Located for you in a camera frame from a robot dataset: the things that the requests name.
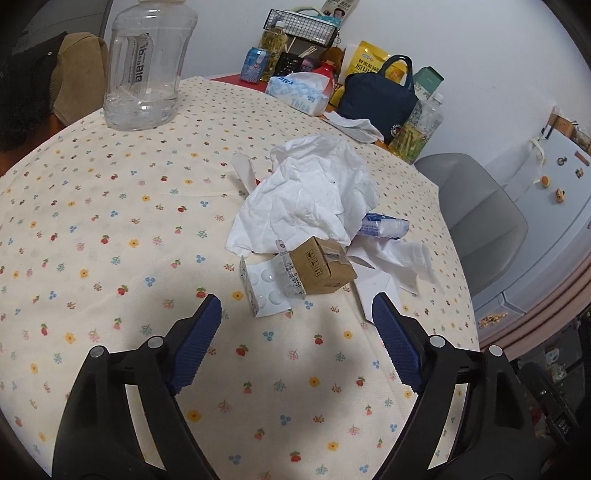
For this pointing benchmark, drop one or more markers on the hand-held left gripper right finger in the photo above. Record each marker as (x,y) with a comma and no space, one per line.
(399,346)

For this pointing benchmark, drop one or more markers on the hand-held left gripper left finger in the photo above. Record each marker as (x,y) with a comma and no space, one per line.
(194,350)

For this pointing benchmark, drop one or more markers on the white paper sheet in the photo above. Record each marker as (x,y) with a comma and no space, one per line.
(374,290)

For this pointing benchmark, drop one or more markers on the clear plastic blister pack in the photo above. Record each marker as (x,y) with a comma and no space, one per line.
(268,286)

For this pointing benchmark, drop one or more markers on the small cardboard box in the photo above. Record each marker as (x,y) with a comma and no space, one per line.
(318,270)

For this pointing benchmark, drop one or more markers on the blue white plastic wrapper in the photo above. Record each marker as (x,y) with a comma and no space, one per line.
(383,226)

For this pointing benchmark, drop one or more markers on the large white tissue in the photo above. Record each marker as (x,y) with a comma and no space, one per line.
(304,194)

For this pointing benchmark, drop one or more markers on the pink curtain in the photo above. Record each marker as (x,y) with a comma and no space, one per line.
(531,314)

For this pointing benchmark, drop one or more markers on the cluster of yellow magnets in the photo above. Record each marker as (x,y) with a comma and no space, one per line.
(492,318)

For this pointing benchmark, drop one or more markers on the floral print tablecloth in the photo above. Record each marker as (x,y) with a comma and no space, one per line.
(115,240)

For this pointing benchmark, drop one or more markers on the grey chair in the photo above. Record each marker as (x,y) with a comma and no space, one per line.
(475,217)

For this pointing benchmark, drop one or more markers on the white refrigerator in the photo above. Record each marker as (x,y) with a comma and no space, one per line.
(545,230)

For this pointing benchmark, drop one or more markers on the brown bear magnet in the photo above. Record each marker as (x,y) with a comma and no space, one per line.
(560,196)

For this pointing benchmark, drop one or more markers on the clear bottle with yellow liquid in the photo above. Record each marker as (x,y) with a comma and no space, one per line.
(418,129)

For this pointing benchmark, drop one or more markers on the orange round magnet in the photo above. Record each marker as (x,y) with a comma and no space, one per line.
(545,180)

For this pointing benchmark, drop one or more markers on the flat white tissue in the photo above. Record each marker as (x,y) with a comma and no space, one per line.
(355,127)

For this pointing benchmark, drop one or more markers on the navy lunch bag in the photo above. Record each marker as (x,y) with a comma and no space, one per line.
(376,101)

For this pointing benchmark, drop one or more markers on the green carton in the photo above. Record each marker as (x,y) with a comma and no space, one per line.
(427,83)

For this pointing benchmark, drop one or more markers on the brown box on refrigerator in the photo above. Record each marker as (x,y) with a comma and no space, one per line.
(568,131)

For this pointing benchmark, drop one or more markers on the blue white tissue pack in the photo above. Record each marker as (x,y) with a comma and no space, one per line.
(300,92)

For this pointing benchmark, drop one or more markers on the red bottle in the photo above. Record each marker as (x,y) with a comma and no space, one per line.
(325,74)

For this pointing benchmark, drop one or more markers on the large clear water bottle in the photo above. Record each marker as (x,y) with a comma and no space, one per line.
(143,69)

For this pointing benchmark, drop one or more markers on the yellow snack bag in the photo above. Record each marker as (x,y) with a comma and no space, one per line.
(371,57)

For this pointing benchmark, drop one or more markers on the blue soda can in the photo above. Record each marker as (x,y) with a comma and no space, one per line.
(255,64)

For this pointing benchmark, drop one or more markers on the brown plush toy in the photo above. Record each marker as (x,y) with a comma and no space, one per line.
(333,55)

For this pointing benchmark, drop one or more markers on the black utensil holder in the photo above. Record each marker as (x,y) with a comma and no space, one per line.
(295,64)

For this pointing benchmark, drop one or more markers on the black cloth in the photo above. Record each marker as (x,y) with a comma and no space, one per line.
(23,101)

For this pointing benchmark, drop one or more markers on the tan chair backrest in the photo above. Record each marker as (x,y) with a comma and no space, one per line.
(81,69)

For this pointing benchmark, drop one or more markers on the yellow oil bottle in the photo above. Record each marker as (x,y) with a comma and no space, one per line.
(273,48)

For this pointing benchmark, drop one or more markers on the wall poster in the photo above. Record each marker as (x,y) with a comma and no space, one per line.
(339,9)

